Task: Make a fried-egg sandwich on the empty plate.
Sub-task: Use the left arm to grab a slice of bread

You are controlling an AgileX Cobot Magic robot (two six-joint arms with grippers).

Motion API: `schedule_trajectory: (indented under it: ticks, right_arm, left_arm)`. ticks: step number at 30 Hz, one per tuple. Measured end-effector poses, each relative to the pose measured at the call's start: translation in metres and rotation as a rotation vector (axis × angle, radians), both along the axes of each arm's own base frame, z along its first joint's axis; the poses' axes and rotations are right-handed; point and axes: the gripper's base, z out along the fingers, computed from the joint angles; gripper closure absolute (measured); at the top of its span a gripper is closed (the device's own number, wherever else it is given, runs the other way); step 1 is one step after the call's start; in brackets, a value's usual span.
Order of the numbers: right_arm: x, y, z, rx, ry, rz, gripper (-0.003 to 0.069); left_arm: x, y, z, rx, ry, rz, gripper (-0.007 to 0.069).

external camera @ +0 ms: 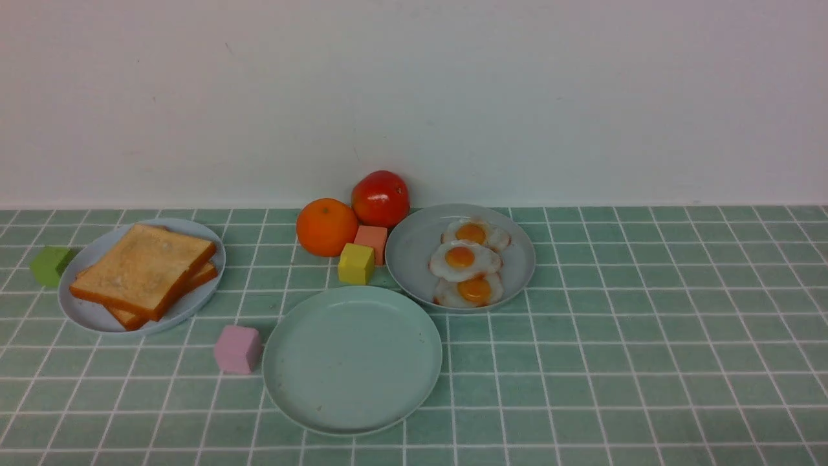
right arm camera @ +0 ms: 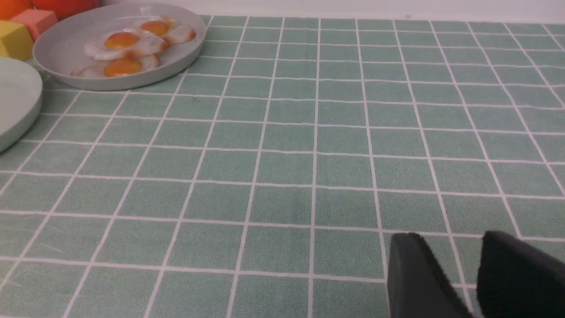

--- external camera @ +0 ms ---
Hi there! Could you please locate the fried egg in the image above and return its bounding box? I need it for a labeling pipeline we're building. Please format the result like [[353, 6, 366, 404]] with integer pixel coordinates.
[[433, 272, 505, 309], [427, 241, 503, 282], [441, 217, 512, 253]]

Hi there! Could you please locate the toast slice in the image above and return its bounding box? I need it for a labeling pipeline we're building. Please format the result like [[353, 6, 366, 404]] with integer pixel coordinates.
[[69, 224, 218, 322], [104, 262, 218, 331]]

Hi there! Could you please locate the grey plate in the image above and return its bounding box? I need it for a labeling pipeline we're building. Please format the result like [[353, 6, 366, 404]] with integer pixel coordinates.
[[386, 203, 536, 313]]

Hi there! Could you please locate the salmon pink cube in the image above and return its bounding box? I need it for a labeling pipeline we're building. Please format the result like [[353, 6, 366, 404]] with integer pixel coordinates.
[[354, 225, 388, 266]]

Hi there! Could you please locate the red tomato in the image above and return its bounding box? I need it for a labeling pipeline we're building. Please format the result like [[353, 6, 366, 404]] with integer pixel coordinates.
[[350, 170, 411, 229]]

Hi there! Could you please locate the yellow cube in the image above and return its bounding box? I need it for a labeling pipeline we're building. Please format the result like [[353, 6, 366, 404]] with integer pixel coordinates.
[[338, 243, 375, 285]]

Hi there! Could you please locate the orange fruit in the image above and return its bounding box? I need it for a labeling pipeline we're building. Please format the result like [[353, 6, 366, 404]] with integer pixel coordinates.
[[296, 198, 359, 257]]

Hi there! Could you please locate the mint green plate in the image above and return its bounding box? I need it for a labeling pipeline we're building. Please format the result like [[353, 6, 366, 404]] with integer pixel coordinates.
[[261, 286, 443, 437]]

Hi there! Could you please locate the light blue plate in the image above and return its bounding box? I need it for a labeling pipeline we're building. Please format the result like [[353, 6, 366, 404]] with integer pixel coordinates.
[[58, 218, 226, 335]]

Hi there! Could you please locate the green cube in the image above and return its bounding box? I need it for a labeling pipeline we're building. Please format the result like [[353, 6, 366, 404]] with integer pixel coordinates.
[[29, 247, 77, 289]]

